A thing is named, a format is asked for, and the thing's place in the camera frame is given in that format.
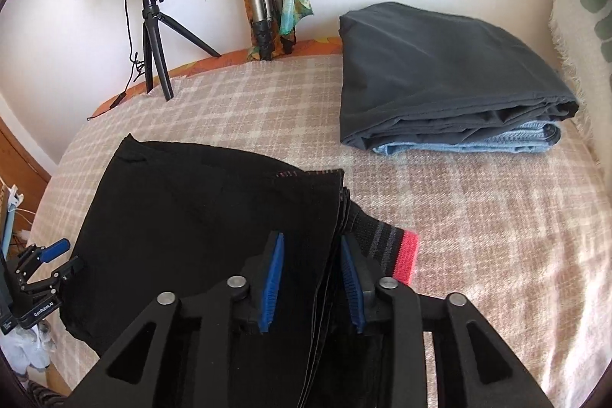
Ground black pants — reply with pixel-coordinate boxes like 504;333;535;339
60;137;417;407

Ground white gloved left hand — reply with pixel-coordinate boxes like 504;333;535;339
1;320;55;377

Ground light blue chair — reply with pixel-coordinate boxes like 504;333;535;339
1;205;16;258

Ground white clip lamp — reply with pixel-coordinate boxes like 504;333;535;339
1;181;35;231

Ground pink plaid bed cover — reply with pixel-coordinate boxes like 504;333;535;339
31;55;611;407

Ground folded dark grey pants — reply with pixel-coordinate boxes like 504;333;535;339
339;2;579;152

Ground folded light blue jeans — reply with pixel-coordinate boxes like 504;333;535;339
373;121;562;156

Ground orange floral bed sheet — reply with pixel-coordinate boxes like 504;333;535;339
87;36;342;120

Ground black mini tripod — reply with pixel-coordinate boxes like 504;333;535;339
142;0;221;101

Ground green patterned white pillow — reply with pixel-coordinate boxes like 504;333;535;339
550;0;611;165

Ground black cable with switch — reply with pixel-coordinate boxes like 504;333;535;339
85;0;150;122

